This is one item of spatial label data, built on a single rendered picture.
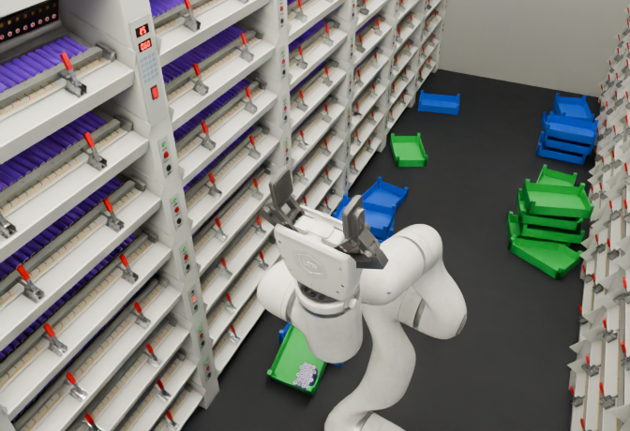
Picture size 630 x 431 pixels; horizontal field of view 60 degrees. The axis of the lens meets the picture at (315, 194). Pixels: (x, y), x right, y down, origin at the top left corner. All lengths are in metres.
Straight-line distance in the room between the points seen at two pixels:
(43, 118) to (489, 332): 2.08
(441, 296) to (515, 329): 1.63
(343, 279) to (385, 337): 0.61
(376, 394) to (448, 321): 0.26
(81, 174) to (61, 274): 0.24
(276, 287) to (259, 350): 1.75
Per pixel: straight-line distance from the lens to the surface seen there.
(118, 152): 1.45
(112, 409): 1.86
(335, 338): 0.75
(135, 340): 1.75
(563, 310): 2.90
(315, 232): 0.62
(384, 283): 0.87
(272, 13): 1.97
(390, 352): 1.23
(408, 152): 3.76
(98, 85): 1.35
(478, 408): 2.43
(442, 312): 1.13
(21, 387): 1.51
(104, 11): 1.40
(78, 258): 1.46
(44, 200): 1.33
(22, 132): 1.22
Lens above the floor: 2.00
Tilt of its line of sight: 37 degrees down
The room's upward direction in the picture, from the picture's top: straight up
